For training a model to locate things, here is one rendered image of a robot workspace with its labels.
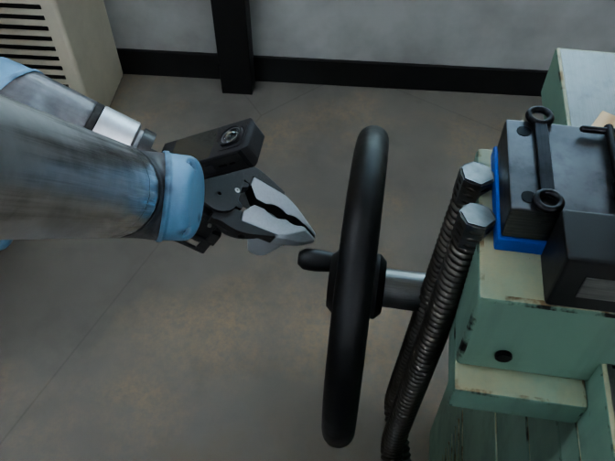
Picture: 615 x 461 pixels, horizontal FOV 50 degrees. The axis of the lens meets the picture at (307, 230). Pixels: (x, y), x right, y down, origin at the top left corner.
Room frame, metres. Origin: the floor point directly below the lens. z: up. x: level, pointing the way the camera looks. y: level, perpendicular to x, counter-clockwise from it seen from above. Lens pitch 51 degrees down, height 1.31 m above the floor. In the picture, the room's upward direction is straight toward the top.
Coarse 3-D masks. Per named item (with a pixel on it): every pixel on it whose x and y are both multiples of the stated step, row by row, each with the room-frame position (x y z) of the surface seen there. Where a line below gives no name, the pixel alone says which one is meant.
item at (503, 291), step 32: (480, 160) 0.35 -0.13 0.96; (480, 256) 0.26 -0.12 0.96; (512, 256) 0.26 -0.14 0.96; (480, 288) 0.24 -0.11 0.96; (512, 288) 0.24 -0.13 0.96; (480, 320) 0.23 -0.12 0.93; (512, 320) 0.23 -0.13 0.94; (544, 320) 0.22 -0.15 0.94; (576, 320) 0.22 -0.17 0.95; (608, 320) 0.22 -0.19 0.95; (480, 352) 0.23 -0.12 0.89; (512, 352) 0.22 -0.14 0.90; (544, 352) 0.22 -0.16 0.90; (576, 352) 0.22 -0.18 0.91; (608, 352) 0.22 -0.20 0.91
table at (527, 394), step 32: (576, 64) 0.55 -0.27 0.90; (608, 64) 0.55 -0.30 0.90; (544, 96) 0.56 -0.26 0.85; (576, 96) 0.50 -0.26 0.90; (608, 96) 0.50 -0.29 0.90; (448, 352) 0.25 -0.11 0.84; (448, 384) 0.23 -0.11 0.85; (480, 384) 0.21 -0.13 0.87; (512, 384) 0.21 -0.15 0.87; (544, 384) 0.21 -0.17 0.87; (576, 384) 0.21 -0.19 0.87; (608, 384) 0.20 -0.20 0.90; (544, 416) 0.20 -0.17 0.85; (576, 416) 0.20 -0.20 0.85; (608, 416) 0.18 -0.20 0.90; (608, 448) 0.16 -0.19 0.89
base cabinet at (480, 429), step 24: (456, 408) 0.44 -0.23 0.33; (432, 432) 0.51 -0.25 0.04; (456, 432) 0.40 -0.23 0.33; (480, 432) 0.32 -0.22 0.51; (504, 432) 0.28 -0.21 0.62; (528, 432) 0.24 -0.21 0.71; (432, 456) 0.46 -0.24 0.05; (456, 456) 0.36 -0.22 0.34; (480, 456) 0.29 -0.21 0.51; (504, 456) 0.25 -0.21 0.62; (528, 456) 0.22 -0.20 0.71
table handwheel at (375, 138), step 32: (352, 160) 0.37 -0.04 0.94; (384, 160) 0.37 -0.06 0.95; (352, 192) 0.33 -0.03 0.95; (352, 224) 0.30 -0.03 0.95; (352, 256) 0.28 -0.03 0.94; (352, 288) 0.26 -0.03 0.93; (384, 288) 0.33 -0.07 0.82; (416, 288) 0.33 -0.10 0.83; (352, 320) 0.24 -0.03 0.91; (352, 352) 0.23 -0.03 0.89; (352, 384) 0.21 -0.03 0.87; (352, 416) 0.21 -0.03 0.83
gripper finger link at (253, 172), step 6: (246, 168) 0.50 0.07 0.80; (252, 168) 0.50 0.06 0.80; (246, 174) 0.49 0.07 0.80; (252, 174) 0.50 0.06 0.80; (258, 174) 0.50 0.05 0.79; (264, 174) 0.50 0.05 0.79; (246, 180) 0.49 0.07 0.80; (252, 180) 0.49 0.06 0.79; (264, 180) 0.49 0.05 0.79; (270, 180) 0.50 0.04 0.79; (270, 186) 0.49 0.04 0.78; (276, 186) 0.49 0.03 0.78; (282, 192) 0.49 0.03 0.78
